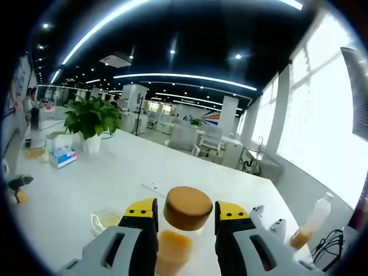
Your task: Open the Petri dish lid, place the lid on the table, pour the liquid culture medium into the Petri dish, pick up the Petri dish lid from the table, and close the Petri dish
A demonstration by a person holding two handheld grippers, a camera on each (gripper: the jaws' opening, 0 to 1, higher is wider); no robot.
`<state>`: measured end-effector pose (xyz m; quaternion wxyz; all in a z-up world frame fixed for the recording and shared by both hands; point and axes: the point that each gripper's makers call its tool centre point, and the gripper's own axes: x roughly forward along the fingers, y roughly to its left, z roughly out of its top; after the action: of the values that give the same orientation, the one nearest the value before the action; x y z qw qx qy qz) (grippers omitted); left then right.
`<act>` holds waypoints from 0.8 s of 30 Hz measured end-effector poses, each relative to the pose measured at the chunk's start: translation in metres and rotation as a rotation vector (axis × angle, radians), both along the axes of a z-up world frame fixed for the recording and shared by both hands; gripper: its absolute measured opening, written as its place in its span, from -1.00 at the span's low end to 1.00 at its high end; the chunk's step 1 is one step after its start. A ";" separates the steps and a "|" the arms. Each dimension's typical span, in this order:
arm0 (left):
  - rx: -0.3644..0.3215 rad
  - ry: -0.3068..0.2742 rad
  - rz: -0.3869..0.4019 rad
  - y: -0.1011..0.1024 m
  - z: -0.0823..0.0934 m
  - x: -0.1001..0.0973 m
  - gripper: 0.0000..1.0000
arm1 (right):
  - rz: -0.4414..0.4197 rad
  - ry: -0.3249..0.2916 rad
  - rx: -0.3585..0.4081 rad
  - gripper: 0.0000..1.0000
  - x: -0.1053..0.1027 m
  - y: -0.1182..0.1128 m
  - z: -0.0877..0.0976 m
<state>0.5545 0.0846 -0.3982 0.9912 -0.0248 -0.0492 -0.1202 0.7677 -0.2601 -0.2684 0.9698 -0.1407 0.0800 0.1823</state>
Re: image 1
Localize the steel sink with faucet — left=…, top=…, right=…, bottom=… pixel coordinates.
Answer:
left=244, top=136, right=284, bottom=176

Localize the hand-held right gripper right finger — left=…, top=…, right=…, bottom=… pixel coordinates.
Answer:
left=214, top=200, right=319, bottom=276

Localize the glass container with yellow liquid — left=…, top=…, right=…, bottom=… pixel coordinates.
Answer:
left=22, top=137, right=48, bottom=160

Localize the white table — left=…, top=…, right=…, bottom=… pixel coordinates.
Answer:
left=5, top=128, right=354, bottom=276

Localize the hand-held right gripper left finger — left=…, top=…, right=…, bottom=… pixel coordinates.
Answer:
left=56, top=197, right=159, bottom=276

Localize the black stand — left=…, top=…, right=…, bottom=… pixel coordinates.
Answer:
left=135, top=93, right=144, bottom=135

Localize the long curved ceiling light strip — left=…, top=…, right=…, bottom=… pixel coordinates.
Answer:
left=50, top=0, right=150, bottom=84

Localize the brown cork bottle stopper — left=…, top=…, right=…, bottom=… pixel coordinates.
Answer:
left=163, top=186, right=213, bottom=232

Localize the wall poster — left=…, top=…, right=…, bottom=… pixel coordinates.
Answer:
left=11, top=54, right=33, bottom=101

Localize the blue tissue pack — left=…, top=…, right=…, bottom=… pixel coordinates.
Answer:
left=48, top=133, right=78, bottom=169

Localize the white office chair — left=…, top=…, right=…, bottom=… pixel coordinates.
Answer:
left=200, top=126, right=224, bottom=158

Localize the green potted plant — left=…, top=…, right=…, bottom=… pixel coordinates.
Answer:
left=63, top=96, right=125, bottom=154

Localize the glass culture medium bottle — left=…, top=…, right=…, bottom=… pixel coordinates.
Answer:
left=155, top=223, right=206, bottom=276

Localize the short curved ceiling light strip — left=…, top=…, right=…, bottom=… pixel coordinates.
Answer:
left=113, top=72, right=258, bottom=91

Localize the white low cabinet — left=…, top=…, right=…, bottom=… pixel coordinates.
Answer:
left=223, top=140, right=245, bottom=170

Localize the plastic bottle with orange liquid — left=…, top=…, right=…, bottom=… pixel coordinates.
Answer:
left=289, top=191, right=334, bottom=250

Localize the dark tall cylinder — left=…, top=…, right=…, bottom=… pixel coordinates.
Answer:
left=30, top=108, right=40, bottom=140

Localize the striped wall graphic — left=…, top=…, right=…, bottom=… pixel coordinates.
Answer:
left=201, top=110, right=221, bottom=127

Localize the grey office chair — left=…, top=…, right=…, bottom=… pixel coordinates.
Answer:
left=165, top=125, right=198, bottom=154

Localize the black monitor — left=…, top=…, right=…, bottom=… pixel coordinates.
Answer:
left=340, top=47, right=368, bottom=139

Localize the ceiling air conditioner vent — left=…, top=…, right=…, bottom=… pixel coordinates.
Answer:
left=99, top=51, right=132, bottom=68

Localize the black cable bundle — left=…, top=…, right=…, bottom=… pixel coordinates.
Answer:
left=312, top=228, right=346, bottom=273

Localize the clear Petri dish lid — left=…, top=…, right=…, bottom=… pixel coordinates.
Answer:
left=91, top=208, right=122, bottom=231

